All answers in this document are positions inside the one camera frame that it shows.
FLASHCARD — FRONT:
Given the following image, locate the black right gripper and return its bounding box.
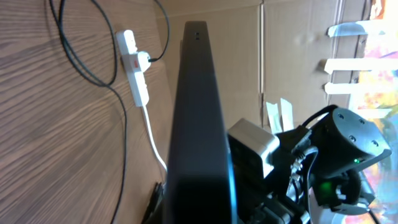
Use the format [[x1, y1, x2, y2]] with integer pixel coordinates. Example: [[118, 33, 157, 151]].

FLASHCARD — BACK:
[[236, 174, 311, 224]]

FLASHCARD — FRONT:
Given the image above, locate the Galaxy S24+ smartphone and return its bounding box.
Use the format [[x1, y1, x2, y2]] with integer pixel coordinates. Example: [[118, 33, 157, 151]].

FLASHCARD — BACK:
[[163, 21, 238, 223]]

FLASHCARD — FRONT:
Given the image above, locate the black USB charging cable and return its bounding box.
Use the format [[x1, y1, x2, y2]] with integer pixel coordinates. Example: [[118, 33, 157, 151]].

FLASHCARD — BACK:
[[49, 0, 171, 224]]

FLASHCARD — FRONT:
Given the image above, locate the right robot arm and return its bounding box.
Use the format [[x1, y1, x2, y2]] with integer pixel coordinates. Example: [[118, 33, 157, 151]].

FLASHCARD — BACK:
[[228, 105, 392, 223]]

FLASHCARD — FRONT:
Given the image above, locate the white charger plug adapter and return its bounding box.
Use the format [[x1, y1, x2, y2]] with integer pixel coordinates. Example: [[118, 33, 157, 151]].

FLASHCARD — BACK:
[[136, 51, 151, 72]]

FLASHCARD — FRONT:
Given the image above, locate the white power strip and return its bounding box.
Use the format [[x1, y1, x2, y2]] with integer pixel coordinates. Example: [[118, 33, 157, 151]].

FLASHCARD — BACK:
[[116, 30, 149, 107]]

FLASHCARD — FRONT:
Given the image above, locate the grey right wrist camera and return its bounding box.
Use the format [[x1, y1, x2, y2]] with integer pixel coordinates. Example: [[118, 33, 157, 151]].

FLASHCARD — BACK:
[[228, 118, 280, 179]]

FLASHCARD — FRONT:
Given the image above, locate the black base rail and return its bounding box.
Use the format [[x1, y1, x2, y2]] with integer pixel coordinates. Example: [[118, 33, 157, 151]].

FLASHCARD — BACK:
[[141, 182, 165, 224]]

